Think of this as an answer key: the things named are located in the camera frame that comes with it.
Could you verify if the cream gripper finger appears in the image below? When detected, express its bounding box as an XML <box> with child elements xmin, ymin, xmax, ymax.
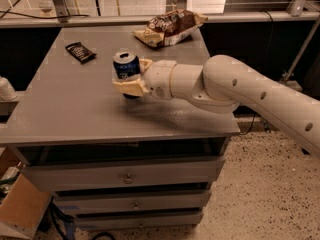
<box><xmin>139</xmin><ymin>59</ymin><xmax>153</xmax><ymax>74</ymax></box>
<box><xmin>112</xmin><ymin>78</ymin><xmax>150</xmax><ymax>97</ymax></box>

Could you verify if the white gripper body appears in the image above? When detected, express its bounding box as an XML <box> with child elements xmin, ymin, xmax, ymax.
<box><xmin>143</xmin><ymin>60</ymin><xmax>177</xmax><ymax>100</ymax></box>

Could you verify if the blue pepsi can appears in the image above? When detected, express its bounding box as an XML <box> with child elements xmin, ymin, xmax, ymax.
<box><xmin>112</xmin><ymin>51</ymin><xmax>141</xmax><ymax>99</ymax></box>

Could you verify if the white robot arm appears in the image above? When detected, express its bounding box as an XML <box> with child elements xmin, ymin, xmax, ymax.
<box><xmin>112</xmin><ymin>52</ymin><xmax>320</xmax><ymax>157</ymax></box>

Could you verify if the brown chip bag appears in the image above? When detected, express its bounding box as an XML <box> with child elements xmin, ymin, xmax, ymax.
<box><xmin>133</xmin><ymin>9</ymin><xmax>208</xmax><ymax>48</ymax></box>

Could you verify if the small black snack packet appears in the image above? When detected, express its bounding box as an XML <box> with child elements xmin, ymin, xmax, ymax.
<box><xmin>65</xmin><ymin>42</ymin><xmax>96</xmax><ymax>64</ymax></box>

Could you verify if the grey drawer cabinet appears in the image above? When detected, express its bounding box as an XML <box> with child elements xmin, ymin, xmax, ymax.
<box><xmin>0</xmin><ymin>26</ymin><xmax>238</xmax><ymax>220</ymax></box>

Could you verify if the top grey drawer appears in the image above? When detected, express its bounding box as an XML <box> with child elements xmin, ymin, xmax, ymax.
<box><xmin>22</xmin><ymin>156</ymin><xmax>225</xmax><ymax>192</ymax></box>

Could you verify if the grey drawer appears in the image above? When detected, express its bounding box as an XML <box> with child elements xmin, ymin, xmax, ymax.
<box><xmin>54</xmin><ymin>190</ymin><xmax>211</xmax><ymax>215</ymax></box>
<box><xmin>75</xmin><ymin>210</ymin><xmax>203</xmax><ymax>231</ymax></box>
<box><xmin>22</xmin><ymin>156</ymin><xmax>225</xmax><ymax>192</ymax></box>

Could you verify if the middle grey drawer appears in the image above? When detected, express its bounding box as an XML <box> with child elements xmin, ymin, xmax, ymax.
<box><xmin>54</xmin><ymin>190</ymin><xmax>211</xmax><ymax>215</ymax></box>

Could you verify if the white cylinder object at left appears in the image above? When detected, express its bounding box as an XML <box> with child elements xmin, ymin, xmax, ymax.
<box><xmin>0</xmin><ymin>77</ymin><xmax>18</xmax><ymax>101</ymax></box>

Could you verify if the bottom grey drawer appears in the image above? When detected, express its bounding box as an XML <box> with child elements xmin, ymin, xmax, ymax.
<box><xmin>75</xmin><ymin>210</ymin><xmax>203</xmax><ymax>231</ymax></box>

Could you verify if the cardboard box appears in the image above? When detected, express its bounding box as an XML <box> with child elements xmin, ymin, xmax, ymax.
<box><xmin>0</xmin><ymin>147</ymin><xmax>53</xmax><ymax>240</ymax></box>

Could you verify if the black cable on rail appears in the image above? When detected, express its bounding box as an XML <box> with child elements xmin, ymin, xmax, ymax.
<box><xmin>0</xmin><ymin>8</ymin><xmax>90</xmax><ymax>20</ymax></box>

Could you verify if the black hanging cable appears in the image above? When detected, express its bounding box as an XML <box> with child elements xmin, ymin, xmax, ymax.
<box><xmin>238</xmin><ymin>9</ymin><xmax>275</xmax><ymax>136</ymax></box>

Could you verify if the grey metal rail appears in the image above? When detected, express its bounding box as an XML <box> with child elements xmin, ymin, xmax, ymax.
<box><xmin>0</xmin><ymin>10</ymin><xmax>319</xmax><ymax>29</ymax></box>

